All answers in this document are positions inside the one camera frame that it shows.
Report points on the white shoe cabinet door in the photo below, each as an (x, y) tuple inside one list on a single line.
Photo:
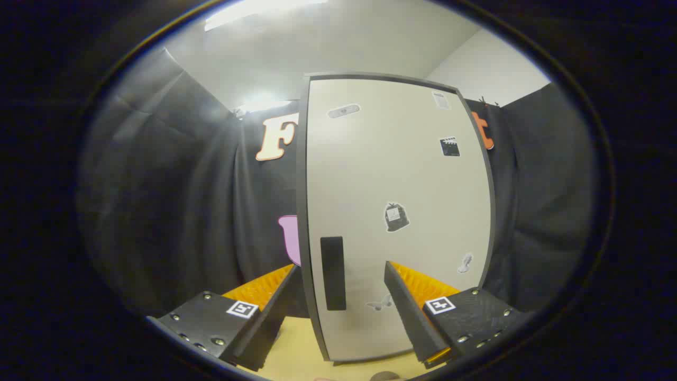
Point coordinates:
[(402, 174)]

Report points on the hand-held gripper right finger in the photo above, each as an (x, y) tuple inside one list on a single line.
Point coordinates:
[(404, 307)]

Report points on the dark grey shoe cabinet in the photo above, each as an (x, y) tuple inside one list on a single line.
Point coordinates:
[(301, 211)]

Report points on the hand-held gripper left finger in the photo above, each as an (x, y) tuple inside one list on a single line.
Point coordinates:
[(277, 301)]

